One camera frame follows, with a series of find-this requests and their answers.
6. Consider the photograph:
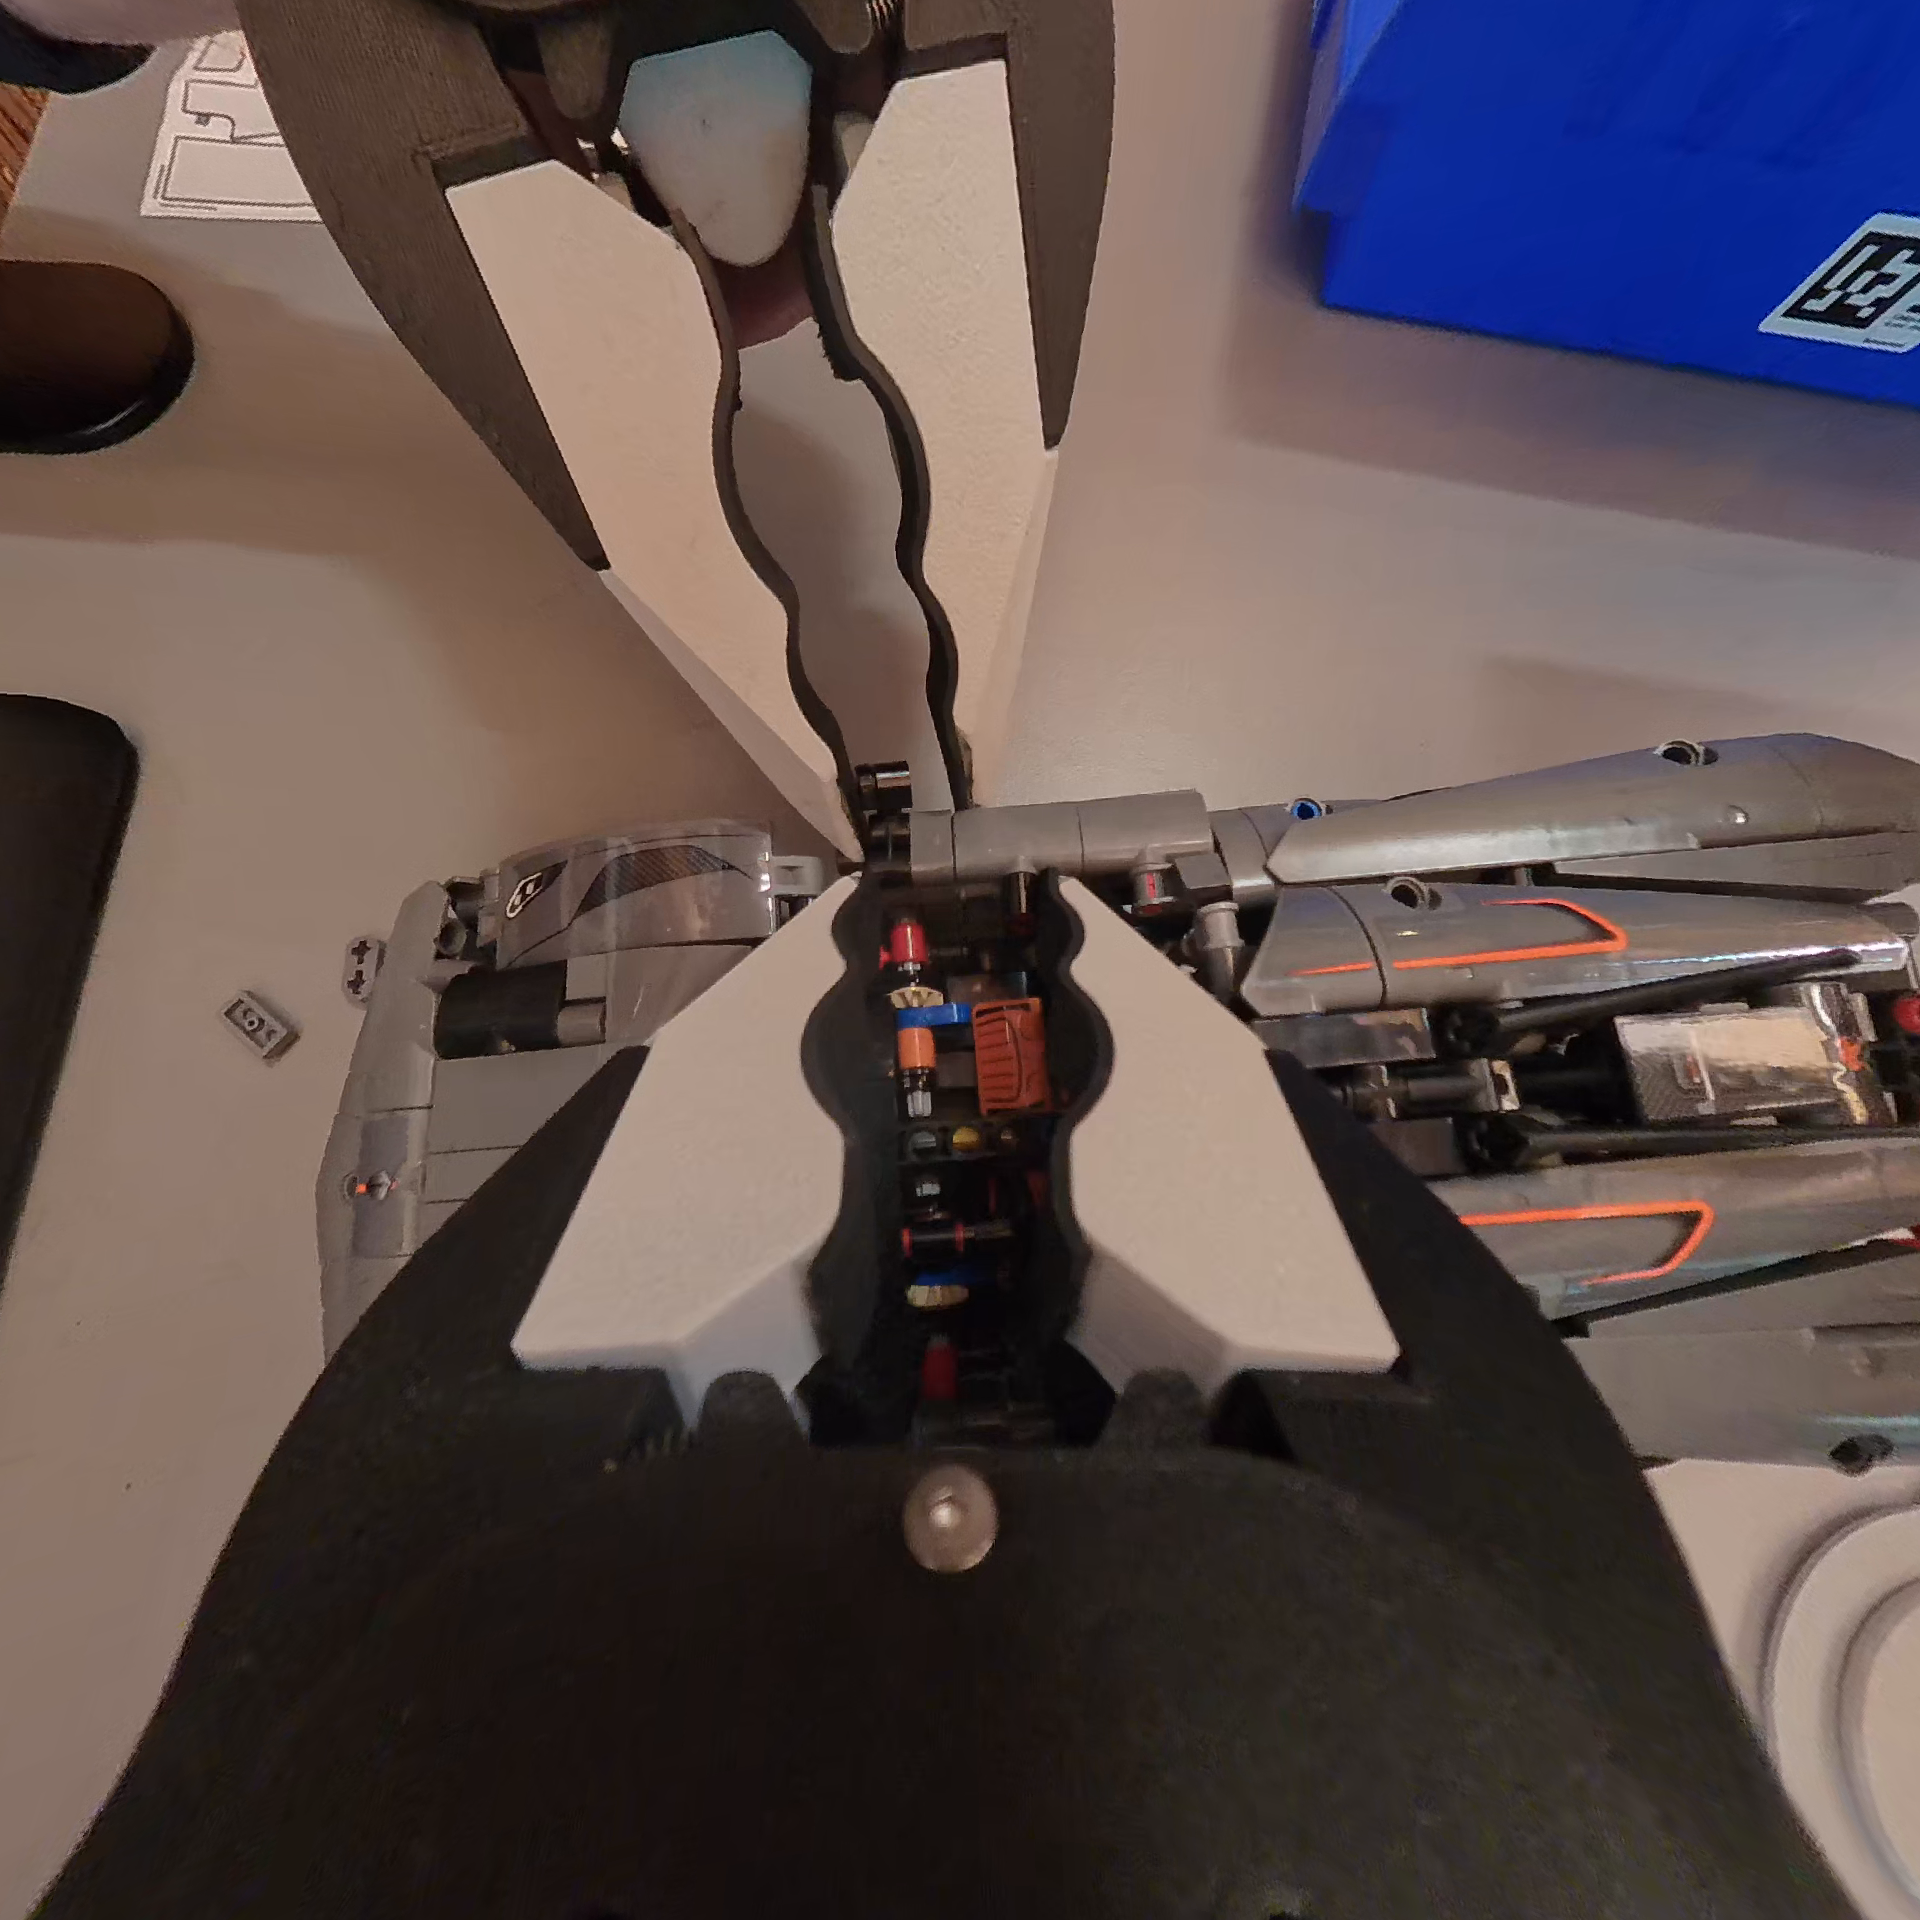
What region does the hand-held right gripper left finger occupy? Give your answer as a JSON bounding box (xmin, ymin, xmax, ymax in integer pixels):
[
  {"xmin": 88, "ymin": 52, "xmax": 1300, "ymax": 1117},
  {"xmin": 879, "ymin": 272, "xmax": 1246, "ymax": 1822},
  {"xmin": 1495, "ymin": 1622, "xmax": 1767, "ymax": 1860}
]
[{"xmin": 509, "ymin": 877, "xmax": 869, "ymax": 1431}]

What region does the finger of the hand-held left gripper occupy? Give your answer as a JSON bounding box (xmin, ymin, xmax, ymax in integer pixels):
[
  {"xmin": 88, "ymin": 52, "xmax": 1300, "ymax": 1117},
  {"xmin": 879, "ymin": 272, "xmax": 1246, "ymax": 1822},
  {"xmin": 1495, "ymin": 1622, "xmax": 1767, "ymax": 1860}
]
[
  {"xmin": 432, "ymin": 153, "xmax": 875, "ymax": 865},
  {"xmin": 803, "ymin": 56, "xmax": 1062, "ymax": 815}
]

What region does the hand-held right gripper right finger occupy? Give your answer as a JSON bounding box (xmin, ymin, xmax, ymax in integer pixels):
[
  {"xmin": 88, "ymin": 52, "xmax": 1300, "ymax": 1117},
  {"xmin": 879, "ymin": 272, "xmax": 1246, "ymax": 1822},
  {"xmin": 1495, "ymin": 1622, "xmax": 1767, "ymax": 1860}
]
[{"xmin": 1056, "ymin": 870, "xmax": 1407, "ymax": 1423}]

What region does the grey lego sports car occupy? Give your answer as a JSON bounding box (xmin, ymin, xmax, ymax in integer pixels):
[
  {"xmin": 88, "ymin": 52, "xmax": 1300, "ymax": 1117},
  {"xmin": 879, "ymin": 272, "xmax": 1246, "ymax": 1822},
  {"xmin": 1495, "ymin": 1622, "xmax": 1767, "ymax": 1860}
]
[{"xmin": 323, "ymin": 728, "xmax": 1920, "ymax": 1474}]

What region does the person's left forearm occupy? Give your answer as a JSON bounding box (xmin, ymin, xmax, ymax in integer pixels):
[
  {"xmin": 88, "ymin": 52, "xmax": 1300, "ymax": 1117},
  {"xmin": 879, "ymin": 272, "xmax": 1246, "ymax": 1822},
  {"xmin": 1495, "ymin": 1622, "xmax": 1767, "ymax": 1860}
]
[{"xmin": 0, "ymin": 0, "xmax": 159, "ymax": 90}]

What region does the white sticker sheet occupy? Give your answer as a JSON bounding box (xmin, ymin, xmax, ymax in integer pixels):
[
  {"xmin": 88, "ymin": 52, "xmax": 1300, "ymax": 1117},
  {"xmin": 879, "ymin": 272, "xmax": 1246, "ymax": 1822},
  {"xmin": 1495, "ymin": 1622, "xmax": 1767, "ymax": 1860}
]
[{"xmin": 139, "ymin": 30, "xmax": 324, "ymax": 226}]

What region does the black oval object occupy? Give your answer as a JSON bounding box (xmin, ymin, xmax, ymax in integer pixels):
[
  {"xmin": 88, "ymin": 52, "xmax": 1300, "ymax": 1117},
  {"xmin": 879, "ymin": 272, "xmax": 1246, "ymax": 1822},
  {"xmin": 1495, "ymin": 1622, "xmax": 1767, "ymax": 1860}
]
[{"xmin": 0, "ymin": 263, "xmax": 196, "ymax": 452}]

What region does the blue storage bin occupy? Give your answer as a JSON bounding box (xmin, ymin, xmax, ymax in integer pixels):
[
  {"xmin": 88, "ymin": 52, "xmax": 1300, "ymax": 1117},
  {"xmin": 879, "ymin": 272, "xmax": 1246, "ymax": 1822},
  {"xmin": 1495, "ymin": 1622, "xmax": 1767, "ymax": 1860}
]
[{"xmin": 1294, "ymin": 0, "xmax": 1920, "ymax": 407}]

